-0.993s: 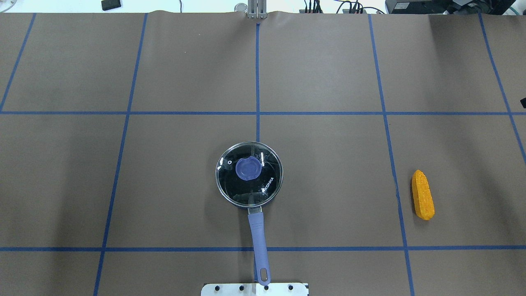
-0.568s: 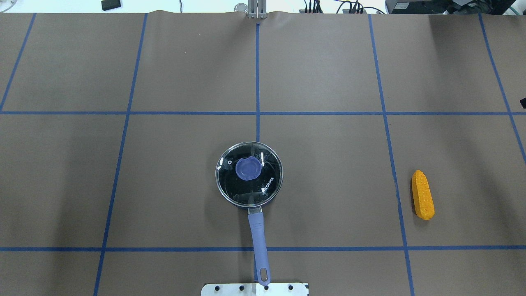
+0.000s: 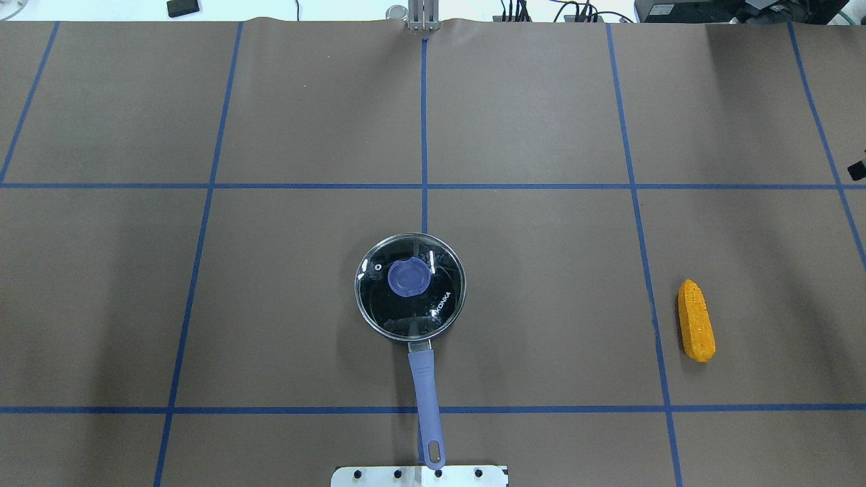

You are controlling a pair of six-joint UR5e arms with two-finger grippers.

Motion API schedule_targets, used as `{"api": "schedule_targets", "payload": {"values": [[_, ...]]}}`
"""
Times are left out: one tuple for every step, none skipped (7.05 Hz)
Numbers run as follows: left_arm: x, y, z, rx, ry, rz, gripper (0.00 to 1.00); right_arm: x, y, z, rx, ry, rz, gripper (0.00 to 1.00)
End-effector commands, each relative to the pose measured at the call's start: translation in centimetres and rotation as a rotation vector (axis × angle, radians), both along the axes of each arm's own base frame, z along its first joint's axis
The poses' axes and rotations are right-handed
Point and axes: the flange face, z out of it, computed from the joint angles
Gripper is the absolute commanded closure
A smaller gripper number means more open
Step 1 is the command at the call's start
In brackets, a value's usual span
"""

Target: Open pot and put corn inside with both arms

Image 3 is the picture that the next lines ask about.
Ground yellow corn cob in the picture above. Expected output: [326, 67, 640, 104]
[677, 279, 716, 363]

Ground black monitor equipment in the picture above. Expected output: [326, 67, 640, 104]
[633, 1, 848, 25]

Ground glass lid purple knob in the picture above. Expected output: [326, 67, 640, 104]
[353, 233, 467, 343]

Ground brown table mat blue grid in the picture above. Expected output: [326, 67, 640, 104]
[2, 18, 864, 486]

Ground small black device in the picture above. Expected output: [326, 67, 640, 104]
[165, 0, 200, 18]

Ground black usb hub cables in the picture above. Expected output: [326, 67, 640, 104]
[499, 0, 633, 24]

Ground aluminium frame post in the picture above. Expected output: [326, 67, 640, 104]
[406, 0, 441, 31]

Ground dark blue saucepan purple handle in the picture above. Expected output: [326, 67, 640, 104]
[355, 233, 467, 471]

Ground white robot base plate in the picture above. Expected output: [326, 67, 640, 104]
[330, 465, 509, 486]

